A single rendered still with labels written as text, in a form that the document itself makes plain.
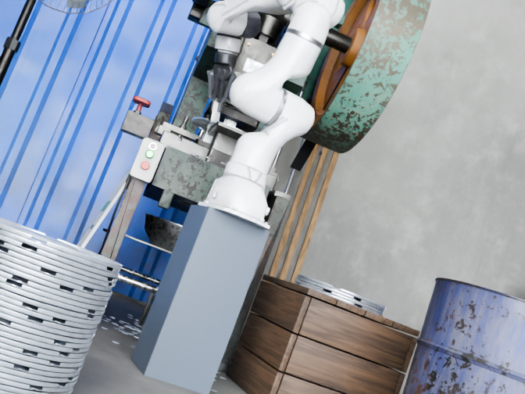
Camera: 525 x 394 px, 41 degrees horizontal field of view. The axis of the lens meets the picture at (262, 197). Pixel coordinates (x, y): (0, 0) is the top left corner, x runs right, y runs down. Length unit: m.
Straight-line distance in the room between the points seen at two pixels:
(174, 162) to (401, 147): 2.01
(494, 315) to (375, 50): 1.18
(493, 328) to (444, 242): 2.64
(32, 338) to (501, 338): 0.98
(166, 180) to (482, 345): 1.25
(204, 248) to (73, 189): 2.06
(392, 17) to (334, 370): 1.22
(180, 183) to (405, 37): 0.93
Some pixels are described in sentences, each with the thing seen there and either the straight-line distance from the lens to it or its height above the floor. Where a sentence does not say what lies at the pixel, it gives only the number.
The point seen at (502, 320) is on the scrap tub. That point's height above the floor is 0.42.
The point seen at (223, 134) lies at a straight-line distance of 2.55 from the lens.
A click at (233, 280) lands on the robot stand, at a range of 1.84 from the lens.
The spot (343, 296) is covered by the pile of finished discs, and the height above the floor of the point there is 0.36.
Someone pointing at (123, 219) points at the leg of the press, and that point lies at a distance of 2.37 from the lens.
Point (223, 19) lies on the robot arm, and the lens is 2.31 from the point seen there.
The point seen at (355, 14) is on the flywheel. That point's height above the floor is 1.55.
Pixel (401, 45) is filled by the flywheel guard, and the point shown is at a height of 1.26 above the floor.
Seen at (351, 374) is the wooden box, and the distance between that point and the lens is 2.07.
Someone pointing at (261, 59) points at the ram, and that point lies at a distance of 2.72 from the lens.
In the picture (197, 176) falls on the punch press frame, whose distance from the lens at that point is 2.46.
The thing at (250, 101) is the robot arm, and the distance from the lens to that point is 1.90.
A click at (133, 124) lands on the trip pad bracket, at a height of 0.66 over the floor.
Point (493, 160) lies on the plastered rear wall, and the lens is 4.44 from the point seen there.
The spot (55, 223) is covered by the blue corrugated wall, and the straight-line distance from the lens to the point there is 3.80.
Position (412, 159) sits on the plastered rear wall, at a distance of 4.21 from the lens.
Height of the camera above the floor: 0.30
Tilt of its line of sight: 7 degrees up
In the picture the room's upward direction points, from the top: 21 degrees clockwise
